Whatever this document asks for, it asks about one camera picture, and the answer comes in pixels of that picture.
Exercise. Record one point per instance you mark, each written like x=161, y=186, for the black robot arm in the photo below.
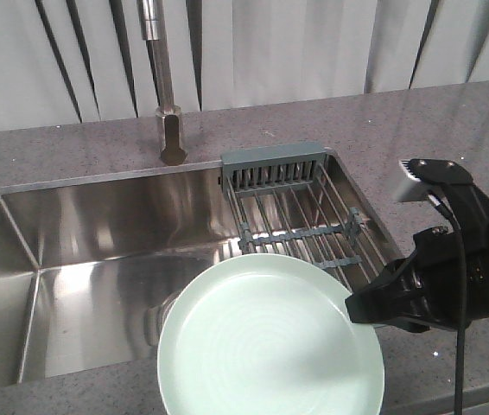
x=439, y=284

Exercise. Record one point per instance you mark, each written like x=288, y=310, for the light green round plate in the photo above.
x=267, y=334

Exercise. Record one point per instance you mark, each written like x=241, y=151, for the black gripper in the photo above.
x=444, y=283

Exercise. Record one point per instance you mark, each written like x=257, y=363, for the grey-blue wire dish rack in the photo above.
x=299, y=200

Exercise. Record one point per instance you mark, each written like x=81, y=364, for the stainless steel sink basin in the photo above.
x=89, y=267

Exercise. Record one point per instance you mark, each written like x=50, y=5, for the chrome kitchen faucet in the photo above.
x=168, y=114

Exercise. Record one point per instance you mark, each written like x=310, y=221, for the white pleated curtain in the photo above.
x=65, y=62

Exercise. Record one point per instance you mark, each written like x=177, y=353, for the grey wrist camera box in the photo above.
x=424, y=179

